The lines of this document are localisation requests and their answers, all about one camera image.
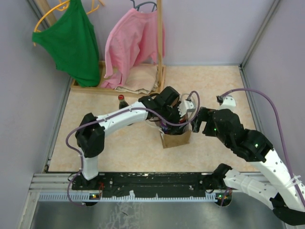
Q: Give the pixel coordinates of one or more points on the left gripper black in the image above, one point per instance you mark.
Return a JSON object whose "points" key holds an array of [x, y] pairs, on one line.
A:
{"points": [[176, 130]]}

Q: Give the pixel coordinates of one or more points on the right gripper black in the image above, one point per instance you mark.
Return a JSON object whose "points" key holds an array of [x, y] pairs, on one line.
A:
{"points": [[205, 115]]}

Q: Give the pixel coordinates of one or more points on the purple soda can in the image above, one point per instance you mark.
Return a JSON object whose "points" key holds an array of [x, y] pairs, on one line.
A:
{"points": [[165, 127]]}

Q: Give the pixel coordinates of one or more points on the cola glass bottle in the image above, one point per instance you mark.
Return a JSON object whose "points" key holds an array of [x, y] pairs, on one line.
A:
{"points": [[122, 102]]}

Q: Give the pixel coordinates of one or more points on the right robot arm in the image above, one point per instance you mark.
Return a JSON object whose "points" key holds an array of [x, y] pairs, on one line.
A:
{"points": [[283, 194]]}

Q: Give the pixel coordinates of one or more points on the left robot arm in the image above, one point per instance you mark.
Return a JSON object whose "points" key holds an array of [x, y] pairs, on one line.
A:
{"points": [[93, 130]]}

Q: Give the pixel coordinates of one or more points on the beige folded cloth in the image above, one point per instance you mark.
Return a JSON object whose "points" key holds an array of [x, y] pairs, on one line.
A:
{"points": [[141, 80]]}

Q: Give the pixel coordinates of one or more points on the wooden clothes rack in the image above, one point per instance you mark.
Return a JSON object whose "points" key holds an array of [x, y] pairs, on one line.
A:
{"points": [[160, 69]]}

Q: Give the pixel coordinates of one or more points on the pink t-shirt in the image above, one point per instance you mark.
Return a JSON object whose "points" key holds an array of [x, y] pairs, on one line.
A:
{"points": [[133, 40]]}

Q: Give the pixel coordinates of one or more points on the grey clothes hanger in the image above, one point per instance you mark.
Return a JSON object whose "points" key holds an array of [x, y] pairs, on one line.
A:
{"points": [[137, 7]]}

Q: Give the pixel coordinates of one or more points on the green tank top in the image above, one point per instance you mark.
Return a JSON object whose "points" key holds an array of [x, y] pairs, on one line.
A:
{"points": [[71, 42]]}

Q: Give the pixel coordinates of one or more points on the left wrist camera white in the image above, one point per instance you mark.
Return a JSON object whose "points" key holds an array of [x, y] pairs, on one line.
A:
{"points": [[186, 106]]}

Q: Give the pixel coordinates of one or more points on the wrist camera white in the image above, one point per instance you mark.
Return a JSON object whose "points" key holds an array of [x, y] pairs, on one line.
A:
{"points": [[226, 102], [186, 106]]}

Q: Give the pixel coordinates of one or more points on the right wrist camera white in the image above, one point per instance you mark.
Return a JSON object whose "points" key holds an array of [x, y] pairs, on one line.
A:
{"points": [[226, 102]]}

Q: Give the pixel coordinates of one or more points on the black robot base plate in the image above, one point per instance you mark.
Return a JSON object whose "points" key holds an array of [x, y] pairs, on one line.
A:
{"points": [[153, 187]]}

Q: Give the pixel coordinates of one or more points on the aluminium frame rail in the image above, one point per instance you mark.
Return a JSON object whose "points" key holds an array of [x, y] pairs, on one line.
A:
{"points": [[50, 182]]}

